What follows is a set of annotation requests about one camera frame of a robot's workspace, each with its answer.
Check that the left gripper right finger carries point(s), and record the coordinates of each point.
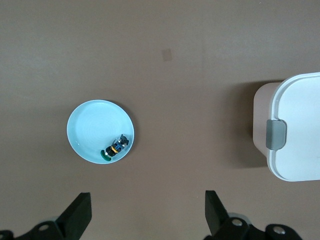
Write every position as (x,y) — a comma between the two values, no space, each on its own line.
(217,220)

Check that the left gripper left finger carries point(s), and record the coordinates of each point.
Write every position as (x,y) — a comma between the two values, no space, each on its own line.
(75,220)

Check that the light blue round plate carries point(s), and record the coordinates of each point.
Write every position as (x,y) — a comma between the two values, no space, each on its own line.
(95,125)

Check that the white lidded storage box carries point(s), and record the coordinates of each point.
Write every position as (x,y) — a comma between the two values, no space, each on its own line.
(300,125)

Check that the green push-button switch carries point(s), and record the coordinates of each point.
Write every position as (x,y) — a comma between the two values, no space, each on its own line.
(117,147)

